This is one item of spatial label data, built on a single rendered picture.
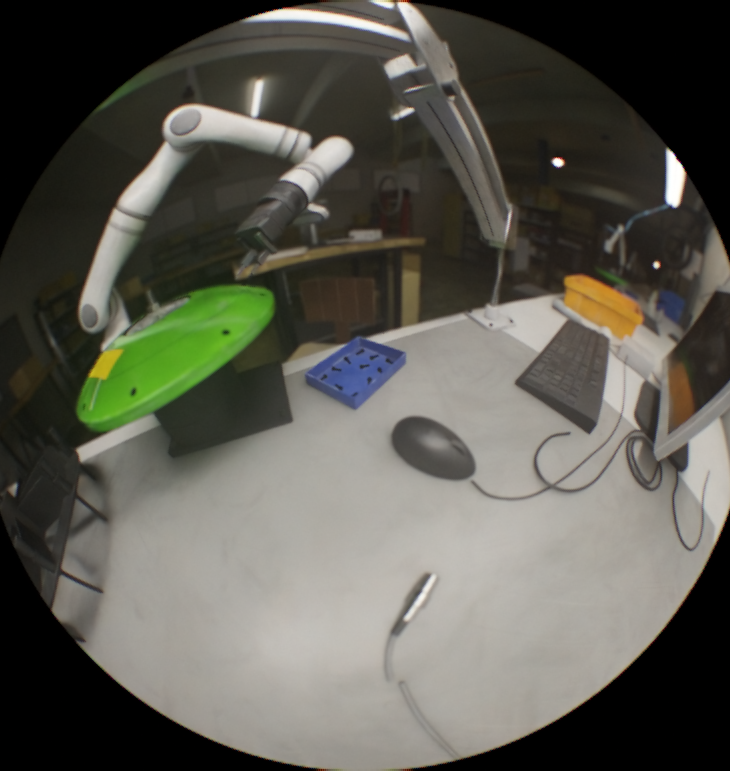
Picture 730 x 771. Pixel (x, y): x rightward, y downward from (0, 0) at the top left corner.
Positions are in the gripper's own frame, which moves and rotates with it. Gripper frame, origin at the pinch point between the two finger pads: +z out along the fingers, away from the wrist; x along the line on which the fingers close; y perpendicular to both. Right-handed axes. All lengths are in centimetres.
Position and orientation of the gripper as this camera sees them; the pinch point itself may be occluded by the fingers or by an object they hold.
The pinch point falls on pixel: (241, 279)
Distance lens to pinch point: 39.9
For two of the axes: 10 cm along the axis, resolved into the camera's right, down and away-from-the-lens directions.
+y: -3.3, -2.9, -9.0
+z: -3.6, 9.2, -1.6
